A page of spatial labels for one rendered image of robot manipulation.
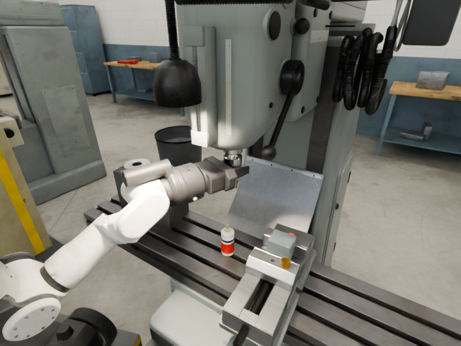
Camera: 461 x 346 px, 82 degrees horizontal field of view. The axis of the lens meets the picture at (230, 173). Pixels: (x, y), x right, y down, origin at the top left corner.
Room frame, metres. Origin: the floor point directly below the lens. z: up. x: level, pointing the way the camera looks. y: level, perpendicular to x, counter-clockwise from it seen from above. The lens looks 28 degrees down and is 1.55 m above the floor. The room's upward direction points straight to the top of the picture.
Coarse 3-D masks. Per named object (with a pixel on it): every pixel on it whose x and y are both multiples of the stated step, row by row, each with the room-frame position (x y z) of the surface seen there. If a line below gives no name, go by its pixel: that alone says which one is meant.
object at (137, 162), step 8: (136, 160) 0.87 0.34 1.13; (144, 160) 0.87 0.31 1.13; (120, 168) 0.83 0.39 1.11; (128, 168) 0.80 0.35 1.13; (120, 176) 0.80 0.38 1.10; (120, 184) 0.80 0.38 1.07; (120, 192) 0.80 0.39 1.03; (120, 200) 0.81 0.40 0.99; (176, 208) 0.76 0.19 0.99; (184, 208) 0.80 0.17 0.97; (168, 216) 0.72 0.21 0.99; (176, 216) 0.76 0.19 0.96; (184, 216) 0.79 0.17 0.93; (160, 224) 0.74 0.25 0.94; (168, 224) 0.72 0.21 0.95
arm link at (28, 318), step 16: (0, 272) 0.27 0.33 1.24; (0, 288) 0.26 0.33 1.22; (16, 288) 0.28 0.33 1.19; (0, 304) 0.25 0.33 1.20; (16, 304) 0.26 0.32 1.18; (32, 304) 0.27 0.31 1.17; (48, 304) 0.28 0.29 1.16; (0, 320) 0.24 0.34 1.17; (16, 320) 0.25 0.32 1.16; (32, 320) 0.26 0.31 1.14; (48, 320) 0.28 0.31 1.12; (0, 336) 0.24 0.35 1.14; (16, 336) 0.24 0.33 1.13
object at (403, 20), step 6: (402, 0) 0.67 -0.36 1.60; (408, 0) 0.75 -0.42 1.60; (396, 6) 0.70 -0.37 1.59; (408, 6) 0.75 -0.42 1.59; (396, 12) 0.67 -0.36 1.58; (408, 12) 0.75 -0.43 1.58; (396, 18) 0.68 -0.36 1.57; (402, 18) 0.75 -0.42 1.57; (396, 24) 0.70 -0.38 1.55; (402, 24) 0.74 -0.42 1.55; (402, 30) 0.74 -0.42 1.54; (402, 36) 0.73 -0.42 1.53; (396, 42) 0.71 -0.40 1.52; (396, 48) 0.71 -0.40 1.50
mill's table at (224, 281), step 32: (192, 224) 0.75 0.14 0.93; (224, 224) 0.75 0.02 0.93; (160, 256) 0.61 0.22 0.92; (192, 256) 0.62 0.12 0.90; (224, 256) 0.60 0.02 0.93; (192, 288) 0.55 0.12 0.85; (224, 288) 0.49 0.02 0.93; (320, 288) 0.49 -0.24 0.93; (352, 288) 0.49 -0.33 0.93; (320, 320) 0.41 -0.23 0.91; (352, 320) 0.40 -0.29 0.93; (384, 320) 0.40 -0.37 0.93; (416, 320) 0.41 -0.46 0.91; (448, 320) 0.40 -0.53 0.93
